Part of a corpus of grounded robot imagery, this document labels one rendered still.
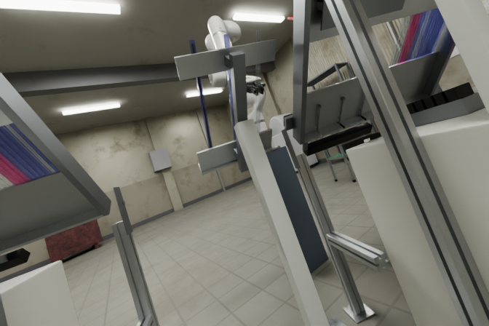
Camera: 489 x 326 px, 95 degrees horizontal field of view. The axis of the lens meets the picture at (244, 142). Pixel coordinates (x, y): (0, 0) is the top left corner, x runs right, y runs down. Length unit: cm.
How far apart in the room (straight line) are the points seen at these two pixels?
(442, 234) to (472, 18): 34
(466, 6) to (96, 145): 815
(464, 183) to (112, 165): 795
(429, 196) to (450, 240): 8
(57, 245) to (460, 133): 674
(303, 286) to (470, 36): 73
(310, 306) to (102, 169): 757
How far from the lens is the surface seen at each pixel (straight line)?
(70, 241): 677
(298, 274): 84
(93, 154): 817
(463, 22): 46
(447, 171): 52
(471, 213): 54
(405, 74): 121
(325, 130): 101
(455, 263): 57
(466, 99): 66
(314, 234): 146
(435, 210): 53
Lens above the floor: 68
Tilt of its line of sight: 5 degrees up
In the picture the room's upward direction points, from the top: 20 degrees counter-clockwise
